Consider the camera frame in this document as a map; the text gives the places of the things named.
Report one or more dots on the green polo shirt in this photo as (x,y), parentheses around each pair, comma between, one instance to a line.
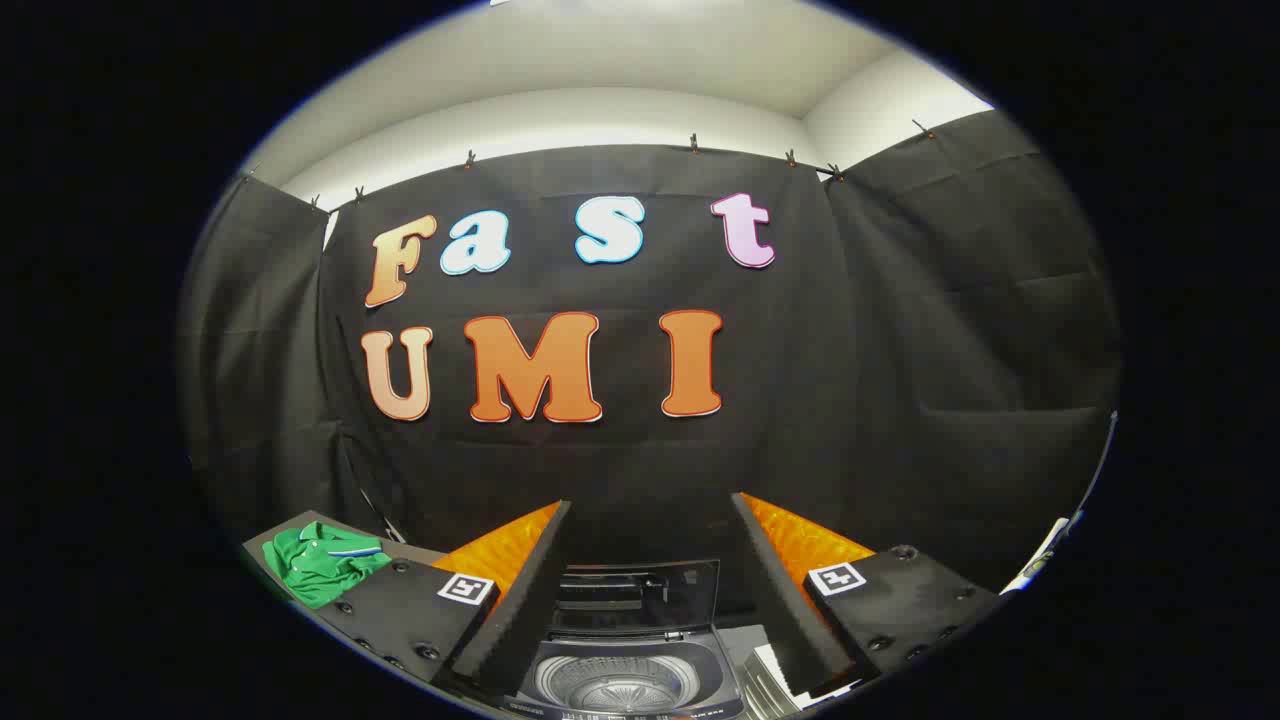
(320,565)

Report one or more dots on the black backdrop cloth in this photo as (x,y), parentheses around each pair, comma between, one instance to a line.
(850,350)

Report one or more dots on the row of black cloth clips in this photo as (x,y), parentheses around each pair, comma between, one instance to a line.
(693,145)

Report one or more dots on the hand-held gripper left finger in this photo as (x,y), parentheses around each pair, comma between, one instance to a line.
(520,610)

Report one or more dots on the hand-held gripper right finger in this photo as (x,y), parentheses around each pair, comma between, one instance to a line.
(790,610)

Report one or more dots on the grey side stand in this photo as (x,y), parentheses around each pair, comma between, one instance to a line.
(400,548)

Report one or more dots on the grey top-load washing machine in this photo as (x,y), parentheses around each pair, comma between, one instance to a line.
(630,680)

